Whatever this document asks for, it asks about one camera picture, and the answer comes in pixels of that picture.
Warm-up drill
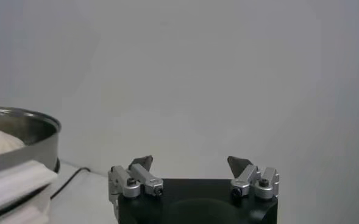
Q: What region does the white electric cooker base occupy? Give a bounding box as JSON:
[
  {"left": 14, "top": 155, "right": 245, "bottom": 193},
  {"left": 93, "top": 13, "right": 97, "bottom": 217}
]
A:
[{"left": 0, "top": 182, "right": 54, "bottom": 224}]

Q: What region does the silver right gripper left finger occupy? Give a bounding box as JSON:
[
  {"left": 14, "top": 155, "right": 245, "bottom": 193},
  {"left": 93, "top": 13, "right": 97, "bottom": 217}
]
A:
[{"left": 107, "top": 155, "right": 165, "bottom": 211}]

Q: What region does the black cooker power cord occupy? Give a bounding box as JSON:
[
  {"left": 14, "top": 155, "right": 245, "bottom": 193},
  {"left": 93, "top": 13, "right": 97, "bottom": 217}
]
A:
[{"left": 49, "top": 166, "right": 92, "bottom": 200}]

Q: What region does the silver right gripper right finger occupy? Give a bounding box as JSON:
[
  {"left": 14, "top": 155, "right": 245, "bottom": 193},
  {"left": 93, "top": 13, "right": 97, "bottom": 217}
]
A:
[{"left": 227, "top": 155, "right": 280, "bottom": 200}]

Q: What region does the stainless steel steamer basket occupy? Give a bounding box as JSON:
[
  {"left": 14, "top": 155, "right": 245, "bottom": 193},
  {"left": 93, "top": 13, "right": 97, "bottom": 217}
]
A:
[{"left": 0, "top": 105, "right": 62, "bottom": 214}]

